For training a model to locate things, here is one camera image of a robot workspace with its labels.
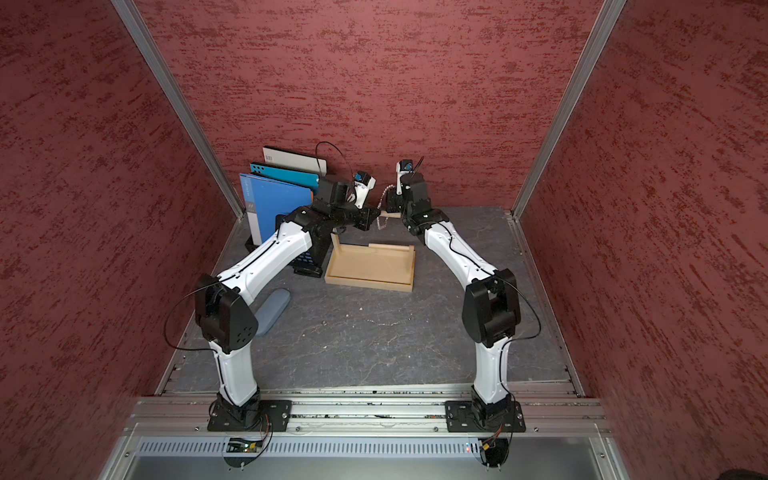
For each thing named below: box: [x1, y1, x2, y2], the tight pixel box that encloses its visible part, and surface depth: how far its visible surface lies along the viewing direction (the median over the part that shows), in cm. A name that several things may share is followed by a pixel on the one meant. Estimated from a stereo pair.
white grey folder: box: [263, 147, 327, 176], surface depth 100 cm
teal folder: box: [250, 163, 320, 191], surface depth 94 cm
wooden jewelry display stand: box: [324, 211, 416, 293], surface depth 105 cm
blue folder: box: [240, 173, 314, 245], surface depth 91 cm
